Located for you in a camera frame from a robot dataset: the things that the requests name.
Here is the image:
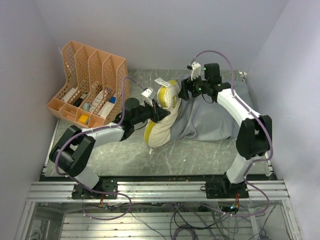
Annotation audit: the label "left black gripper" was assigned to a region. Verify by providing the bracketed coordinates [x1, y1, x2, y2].
[132, 99, 171, 126]

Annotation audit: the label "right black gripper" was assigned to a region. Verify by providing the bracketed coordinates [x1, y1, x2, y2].
[178, 71, 210, 101]

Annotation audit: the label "cream yellow pillow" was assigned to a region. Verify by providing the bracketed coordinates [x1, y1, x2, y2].
[144, 78, 182, 148]

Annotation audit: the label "grey pillowcase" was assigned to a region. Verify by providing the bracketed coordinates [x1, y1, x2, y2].
[168, 73, 256, 143]

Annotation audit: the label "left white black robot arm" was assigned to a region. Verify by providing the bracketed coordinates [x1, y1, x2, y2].
[49, 97, 170, 199]

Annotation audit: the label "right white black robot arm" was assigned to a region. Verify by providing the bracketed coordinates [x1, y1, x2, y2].
[178, 62, 272, 198]

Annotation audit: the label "blue capped item in organizer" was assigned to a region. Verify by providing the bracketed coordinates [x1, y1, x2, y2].
[109, 97, 116, 104]

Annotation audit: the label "orange plastic file organizer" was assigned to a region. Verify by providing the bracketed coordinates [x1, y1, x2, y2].
[46, 40, 131, 128]

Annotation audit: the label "yellow item in organizer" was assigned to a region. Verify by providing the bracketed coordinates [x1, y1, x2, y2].
[78, 114, 89, 125]

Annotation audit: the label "white red box in organizer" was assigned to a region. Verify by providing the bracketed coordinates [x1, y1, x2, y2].
[61, 87, 80, 104]

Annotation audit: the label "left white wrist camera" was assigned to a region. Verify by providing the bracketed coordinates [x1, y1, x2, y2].
[141, 87, 156, 105]

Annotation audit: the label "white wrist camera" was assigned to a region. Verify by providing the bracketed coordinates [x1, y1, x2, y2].
[141, 87, 156, 105]
[187, 61, 202, 81]

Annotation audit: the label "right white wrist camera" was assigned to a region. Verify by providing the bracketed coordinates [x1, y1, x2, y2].
[187, 61, 202, 81]

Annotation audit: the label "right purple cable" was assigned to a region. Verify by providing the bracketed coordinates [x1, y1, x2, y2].
[189, 50, 274, 219]

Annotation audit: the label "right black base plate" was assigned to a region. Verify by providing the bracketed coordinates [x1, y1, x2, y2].
[200, 181, 249, 199]

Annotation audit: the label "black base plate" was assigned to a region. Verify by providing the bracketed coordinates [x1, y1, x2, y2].
[200, 181, 249, 199]
[71, 180, 118, 200]

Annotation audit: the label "tangled cables under table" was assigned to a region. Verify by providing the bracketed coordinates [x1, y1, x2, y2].
[82, 199, 278, 240]

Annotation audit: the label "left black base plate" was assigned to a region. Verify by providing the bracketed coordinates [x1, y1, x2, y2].
[71, 180, 118, 200]

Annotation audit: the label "aluminium mounting rail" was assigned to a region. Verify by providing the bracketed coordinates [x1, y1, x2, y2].
[26, 180, 290, 203]

